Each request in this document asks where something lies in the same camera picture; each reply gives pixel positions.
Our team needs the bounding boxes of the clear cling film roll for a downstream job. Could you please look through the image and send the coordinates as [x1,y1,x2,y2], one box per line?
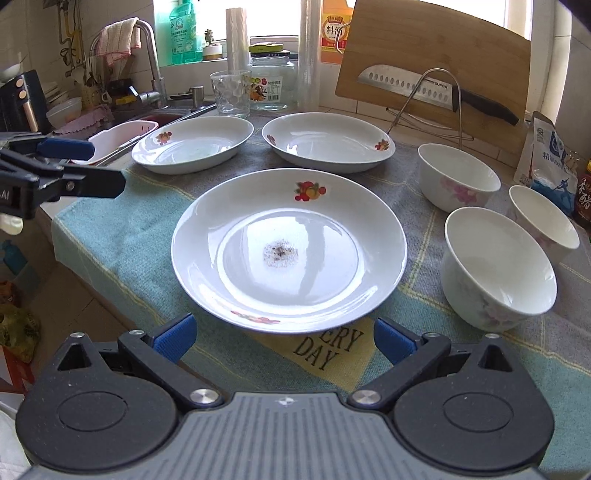
[298,0,325,112]

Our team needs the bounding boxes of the small potted plant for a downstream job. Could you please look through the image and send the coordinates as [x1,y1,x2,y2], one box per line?
[203,28,223,61]

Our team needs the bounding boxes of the plain white bowl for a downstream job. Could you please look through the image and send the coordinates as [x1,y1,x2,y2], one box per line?
[46,97,83,129]

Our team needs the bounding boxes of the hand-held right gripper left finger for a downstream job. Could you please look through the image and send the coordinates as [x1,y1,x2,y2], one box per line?
[56,313,226,412]

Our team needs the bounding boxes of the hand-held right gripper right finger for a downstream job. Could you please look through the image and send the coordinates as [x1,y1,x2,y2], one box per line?
[347,316,515,411]

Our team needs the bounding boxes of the black-handled kitchen knife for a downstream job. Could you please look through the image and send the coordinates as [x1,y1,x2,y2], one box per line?
[358,65,520,126]

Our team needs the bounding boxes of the white blue salt bag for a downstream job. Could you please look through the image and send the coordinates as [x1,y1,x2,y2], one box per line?
[513,111,580,205]

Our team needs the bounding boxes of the glass jar with lid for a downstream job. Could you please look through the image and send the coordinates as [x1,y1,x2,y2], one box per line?
[249,42,296,112]

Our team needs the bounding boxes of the kitchen window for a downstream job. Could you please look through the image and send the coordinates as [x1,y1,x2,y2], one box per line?
[152,0,573,63]

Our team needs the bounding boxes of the steel kitchen faucet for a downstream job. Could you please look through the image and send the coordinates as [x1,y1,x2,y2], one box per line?
[90,21,170,110]

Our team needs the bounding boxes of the checked kitchen towel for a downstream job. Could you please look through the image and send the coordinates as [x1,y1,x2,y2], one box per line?
[51,111,591,446]

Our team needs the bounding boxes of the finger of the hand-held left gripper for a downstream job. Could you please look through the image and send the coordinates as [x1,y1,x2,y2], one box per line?
[0,131,96,161]
[0,151,127,205]

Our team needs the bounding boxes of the green plastic bag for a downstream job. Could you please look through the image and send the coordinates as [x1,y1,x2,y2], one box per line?
[0,302,41,364]

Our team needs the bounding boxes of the white fruit-print plate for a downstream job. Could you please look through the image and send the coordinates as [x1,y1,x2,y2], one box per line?
[171,168,408,335]
[131,115,254,175]
[262,112,396,174]

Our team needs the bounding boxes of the dark vinegar bottle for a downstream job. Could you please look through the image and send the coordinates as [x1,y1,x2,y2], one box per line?
[574,159,591,223]

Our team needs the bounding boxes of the pink white dishcloth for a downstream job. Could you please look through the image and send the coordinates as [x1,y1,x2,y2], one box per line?
[100,17,142,66]

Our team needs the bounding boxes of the clear glass cup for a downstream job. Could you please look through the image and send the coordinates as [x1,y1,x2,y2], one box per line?
[210,69,252,116]

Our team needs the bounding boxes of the wooden cutting board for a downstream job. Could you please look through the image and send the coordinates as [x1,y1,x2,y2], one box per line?
[335,0,532,126]

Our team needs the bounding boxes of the metal wire rack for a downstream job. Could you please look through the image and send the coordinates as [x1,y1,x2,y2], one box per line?
[385,68,475,149]

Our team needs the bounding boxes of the pink rag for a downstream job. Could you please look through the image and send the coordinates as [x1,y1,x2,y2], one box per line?
[51,106,114,139]

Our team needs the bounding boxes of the orange-label cooking wine bottle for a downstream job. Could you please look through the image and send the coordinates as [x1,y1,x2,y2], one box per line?
[321,0,355,64]

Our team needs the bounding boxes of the white floral bowl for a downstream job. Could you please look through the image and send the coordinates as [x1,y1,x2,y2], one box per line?
[418,143,502,213]

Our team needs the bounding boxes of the small white cup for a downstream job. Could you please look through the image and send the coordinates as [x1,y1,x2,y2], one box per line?
[508,185,581,265]

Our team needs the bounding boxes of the green dish soap bottle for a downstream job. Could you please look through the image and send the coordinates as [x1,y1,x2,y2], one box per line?
[168,0,204,65]

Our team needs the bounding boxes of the white plastic bag roll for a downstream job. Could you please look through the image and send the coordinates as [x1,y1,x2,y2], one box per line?
[225,8,250,72]

